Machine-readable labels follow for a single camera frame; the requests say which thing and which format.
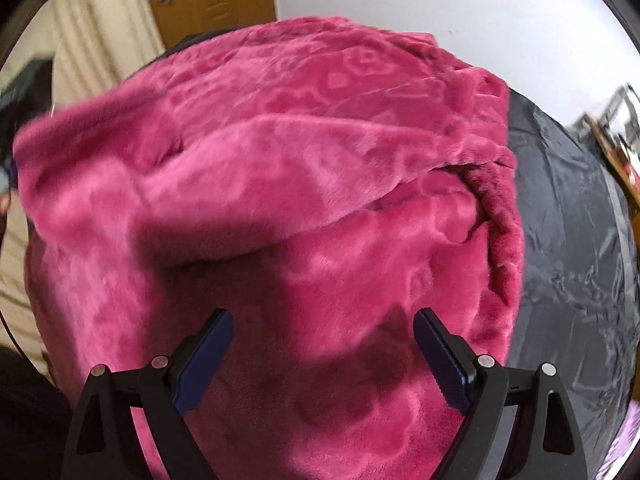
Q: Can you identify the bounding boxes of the beige curtain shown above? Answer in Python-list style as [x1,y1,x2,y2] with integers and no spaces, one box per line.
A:
[0,0,168,356]

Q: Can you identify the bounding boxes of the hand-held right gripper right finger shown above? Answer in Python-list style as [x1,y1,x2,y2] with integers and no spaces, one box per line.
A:
[413,308,588,480]

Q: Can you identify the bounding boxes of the purple floral cloth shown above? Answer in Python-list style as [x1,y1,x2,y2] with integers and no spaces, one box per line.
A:
[597,400,640,480]

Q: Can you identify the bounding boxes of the wooden desk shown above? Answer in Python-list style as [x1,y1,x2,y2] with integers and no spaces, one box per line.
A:
[572,82,640,201]

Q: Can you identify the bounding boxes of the dark grey bed sheet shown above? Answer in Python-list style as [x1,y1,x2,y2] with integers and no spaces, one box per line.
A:
[125,30,633,480]

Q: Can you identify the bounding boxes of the person's black clothing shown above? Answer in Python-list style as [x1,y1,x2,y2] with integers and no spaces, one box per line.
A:
[0,347,76,480]

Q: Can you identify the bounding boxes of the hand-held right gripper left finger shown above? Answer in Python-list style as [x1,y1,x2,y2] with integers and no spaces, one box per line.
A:
[60,308,236,480]

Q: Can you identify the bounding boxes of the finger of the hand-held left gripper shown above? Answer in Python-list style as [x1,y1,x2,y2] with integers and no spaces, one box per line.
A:
[0,156,19,197]

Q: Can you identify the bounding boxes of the pink fleece garment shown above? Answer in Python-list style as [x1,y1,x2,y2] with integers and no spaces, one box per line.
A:
[11,16,525,480]

